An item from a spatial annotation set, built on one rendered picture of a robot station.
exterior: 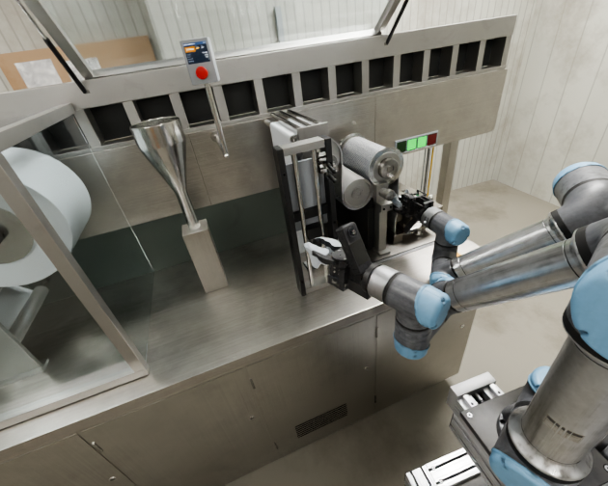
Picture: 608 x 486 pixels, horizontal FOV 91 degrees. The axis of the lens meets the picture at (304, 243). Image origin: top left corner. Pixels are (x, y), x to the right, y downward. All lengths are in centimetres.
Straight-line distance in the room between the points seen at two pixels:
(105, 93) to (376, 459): 186
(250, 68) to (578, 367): 119
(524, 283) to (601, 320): 22
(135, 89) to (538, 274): 122
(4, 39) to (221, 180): 194
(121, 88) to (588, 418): 136
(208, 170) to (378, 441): 150
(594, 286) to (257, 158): 114
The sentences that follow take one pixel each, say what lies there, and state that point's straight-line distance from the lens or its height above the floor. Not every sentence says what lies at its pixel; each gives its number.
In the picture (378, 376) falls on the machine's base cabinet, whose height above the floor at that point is 41.
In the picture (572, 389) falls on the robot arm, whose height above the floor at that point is 125.
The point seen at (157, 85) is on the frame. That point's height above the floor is 161.
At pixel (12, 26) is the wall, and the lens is 291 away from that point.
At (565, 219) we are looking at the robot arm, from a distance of 92.
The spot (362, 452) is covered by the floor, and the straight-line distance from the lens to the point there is 179.
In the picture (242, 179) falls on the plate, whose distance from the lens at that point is 133.
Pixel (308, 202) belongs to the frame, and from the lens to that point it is 96.
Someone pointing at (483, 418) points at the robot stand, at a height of 82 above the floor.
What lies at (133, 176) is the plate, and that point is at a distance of 132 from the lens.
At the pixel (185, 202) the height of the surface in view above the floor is 128.
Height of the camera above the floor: 167
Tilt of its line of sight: 34 degrees down
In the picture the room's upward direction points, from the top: 8 degrees counter-clockwise
